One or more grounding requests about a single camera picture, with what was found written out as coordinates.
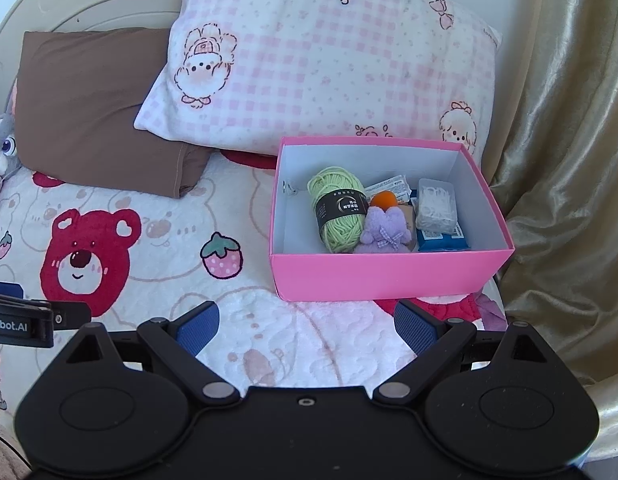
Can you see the white bear print blanket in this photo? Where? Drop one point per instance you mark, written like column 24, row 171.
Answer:
column 291, row 313

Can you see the grey bunny plush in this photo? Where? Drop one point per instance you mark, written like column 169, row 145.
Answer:
column 9, row 161

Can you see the green yarn ball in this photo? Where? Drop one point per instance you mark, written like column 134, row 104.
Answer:
column 340, row 206

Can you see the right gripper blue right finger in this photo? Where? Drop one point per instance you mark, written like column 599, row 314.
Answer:
column 436, row 344

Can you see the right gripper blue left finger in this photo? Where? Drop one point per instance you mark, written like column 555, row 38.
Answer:
column 173, row 347

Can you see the pink storage box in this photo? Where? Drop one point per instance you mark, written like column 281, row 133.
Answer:
column 303, row 269

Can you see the purple plush toy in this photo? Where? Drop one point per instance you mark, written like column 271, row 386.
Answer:
column 384, row 232

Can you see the orange ball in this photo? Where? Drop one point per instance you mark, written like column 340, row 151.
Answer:
column 384, row 200

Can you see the white label packet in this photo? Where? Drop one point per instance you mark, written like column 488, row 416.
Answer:
column 398, row 185

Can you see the brown pillow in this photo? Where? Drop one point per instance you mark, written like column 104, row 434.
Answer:
column 77, row 95

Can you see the clear floss pick box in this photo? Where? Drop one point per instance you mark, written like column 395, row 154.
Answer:
column 436, row 206

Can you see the blue tissue pack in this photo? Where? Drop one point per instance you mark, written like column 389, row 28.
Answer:
column 430, row 241

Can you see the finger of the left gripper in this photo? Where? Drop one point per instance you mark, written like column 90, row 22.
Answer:
column 70, row 315
column 13, row 290

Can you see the pink checkered pillow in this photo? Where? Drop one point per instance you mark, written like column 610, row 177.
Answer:
column 241, row 75

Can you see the gold satin curtain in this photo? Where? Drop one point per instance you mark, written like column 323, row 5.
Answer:
column 552, row 162

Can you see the small brown box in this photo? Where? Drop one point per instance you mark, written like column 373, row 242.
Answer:
column 408, row 212

